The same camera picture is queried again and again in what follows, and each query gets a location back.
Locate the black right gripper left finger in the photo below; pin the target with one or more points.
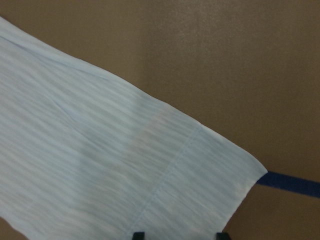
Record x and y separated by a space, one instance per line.
138 236

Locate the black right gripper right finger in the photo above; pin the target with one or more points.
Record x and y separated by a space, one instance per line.
222 236

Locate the light blue striped shirt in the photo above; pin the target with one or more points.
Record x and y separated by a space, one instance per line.
85 155

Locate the blue tape line crosswise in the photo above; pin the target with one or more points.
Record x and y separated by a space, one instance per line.
290 183

